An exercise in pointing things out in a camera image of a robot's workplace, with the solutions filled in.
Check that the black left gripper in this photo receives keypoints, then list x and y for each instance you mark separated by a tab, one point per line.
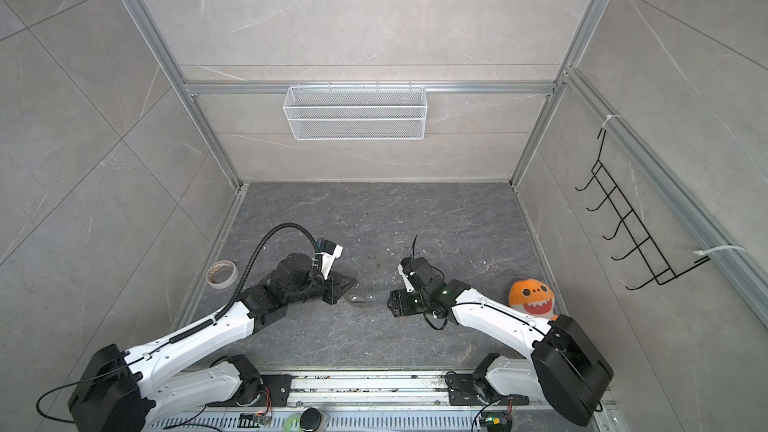
336	288

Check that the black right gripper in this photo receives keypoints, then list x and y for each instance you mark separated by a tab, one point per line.
399	303

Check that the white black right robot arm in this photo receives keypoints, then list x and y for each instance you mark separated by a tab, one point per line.
559	363

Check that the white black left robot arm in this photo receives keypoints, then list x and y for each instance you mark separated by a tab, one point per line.
129	390

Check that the white tape roll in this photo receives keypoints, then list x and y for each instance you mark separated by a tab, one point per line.
222	274

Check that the orange round toy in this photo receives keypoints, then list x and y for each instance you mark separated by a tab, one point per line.
532	297

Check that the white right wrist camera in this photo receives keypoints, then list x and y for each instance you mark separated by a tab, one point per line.
407	272

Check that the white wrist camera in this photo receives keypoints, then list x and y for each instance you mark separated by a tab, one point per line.
327	252
407	272

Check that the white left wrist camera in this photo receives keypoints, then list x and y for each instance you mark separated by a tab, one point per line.
327	252

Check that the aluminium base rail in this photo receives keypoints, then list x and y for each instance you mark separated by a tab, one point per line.
370	401

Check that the white wire mesh basket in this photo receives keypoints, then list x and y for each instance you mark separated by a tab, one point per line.
359	112

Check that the black wire hook rack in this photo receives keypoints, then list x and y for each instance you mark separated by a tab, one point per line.
630	223

